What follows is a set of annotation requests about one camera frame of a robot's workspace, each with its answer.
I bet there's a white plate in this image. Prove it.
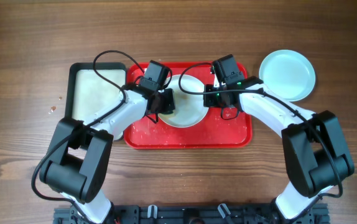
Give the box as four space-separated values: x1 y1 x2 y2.
159 75 208 128

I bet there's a mint green plate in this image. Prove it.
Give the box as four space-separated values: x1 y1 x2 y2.
259 50 317 101

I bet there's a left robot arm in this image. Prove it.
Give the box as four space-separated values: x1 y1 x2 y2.
31 61 174 223

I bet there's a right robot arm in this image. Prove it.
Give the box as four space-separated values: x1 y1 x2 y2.
203 55 355 223

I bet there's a red plastic tray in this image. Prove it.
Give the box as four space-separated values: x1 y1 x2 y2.
124 62 252 149

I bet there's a black water basin tray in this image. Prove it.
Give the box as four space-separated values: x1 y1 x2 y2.
64 62 126 124

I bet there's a left black cable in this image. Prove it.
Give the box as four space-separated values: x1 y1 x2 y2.
30 50 147 218

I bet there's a black cable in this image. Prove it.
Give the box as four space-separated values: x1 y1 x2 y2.
178 62 343 218
30 50 147 218

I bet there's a right black cable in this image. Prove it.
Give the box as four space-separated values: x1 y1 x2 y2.
178 62 343 218

